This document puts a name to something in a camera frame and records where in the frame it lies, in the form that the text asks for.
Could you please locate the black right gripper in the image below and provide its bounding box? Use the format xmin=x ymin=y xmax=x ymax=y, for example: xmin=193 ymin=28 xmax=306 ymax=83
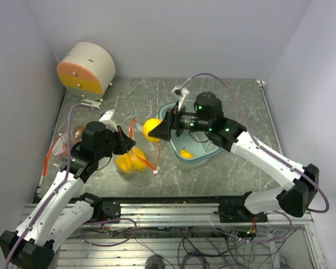
xmin=149 ymin=101 xmax=211 ymax=141

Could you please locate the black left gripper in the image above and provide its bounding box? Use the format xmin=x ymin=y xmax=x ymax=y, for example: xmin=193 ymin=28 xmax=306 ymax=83
xmin=95 ymin=125 xmax=136 ymax=159

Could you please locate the yellow bell pepper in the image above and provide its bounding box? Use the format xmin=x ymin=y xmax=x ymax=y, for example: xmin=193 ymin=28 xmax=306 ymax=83
xmin=142 ymin=118 xmax=162 ymax=143

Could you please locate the clear zip bag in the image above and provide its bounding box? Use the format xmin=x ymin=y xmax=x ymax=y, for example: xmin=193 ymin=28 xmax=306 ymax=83
xmin=114 ymin=118 xmax=160 ymax=176
xmin=42 ymin=131 xmax=82 ymax=176

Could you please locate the yellow pear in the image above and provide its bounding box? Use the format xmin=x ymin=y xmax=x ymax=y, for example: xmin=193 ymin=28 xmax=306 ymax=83
xmin=180 ymin=149 xmax=194 ymax=159

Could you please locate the blue green plastic basket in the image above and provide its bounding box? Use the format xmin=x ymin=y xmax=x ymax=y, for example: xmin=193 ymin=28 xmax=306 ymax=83
xmin=163 ymin=99 xmax=220 ymax=171

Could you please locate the clear zip top bag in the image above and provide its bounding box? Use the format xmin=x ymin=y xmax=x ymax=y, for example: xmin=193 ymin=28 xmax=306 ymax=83
xmin=42 ymin=131 xmax=82 ymax=176

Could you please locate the yellow lemon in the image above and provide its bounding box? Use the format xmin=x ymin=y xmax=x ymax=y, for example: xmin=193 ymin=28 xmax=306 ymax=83
xmin=115 ymin=154 xmax=134 ymax=174

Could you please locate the yellow mango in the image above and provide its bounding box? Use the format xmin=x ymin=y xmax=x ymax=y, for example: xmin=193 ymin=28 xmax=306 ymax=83
xmin=130 ymin=147 xmax=147 ymax=171

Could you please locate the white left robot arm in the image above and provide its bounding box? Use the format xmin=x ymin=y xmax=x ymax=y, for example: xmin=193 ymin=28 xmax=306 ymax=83
xmin=0 ymin=120 xmax=136 ymax=268

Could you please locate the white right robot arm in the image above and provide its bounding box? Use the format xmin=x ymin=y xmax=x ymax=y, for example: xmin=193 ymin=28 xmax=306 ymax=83
xmin=147 ymin=89 xmax=319 ymax=222

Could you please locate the small white metal block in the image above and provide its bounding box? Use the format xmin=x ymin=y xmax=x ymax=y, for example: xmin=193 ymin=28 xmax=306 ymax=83
xmin=81 ymin=99 xmax=102 ymax=110

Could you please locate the round white drawer box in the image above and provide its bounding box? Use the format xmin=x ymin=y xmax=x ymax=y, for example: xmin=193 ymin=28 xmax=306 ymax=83
xmin=57 ymin=41 xmax=116 ymax=101

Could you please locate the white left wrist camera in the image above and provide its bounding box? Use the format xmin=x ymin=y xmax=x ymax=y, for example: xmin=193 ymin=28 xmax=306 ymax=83
xmin=99 ymin=109 xmax=118 ymax=132

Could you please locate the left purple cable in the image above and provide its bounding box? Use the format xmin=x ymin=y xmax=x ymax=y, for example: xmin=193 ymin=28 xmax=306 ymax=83
xmin=4 ymin=103 xmax=138 ymax=269

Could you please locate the purple cable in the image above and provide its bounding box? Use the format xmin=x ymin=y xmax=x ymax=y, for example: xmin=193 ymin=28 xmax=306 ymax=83
xmin=181 ymin=73 xmax=330 ymax=244
xmin=4 ymin=103 xmax=138 ymax=269

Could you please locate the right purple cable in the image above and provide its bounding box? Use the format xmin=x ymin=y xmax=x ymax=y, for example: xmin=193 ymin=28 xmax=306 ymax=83
xmin=181 ymin=73 xmax=330 ymax=244

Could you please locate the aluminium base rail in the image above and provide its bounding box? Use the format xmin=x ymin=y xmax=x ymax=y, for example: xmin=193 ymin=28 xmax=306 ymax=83
xmin=19 ymin=201 xmax=311 ymax=228

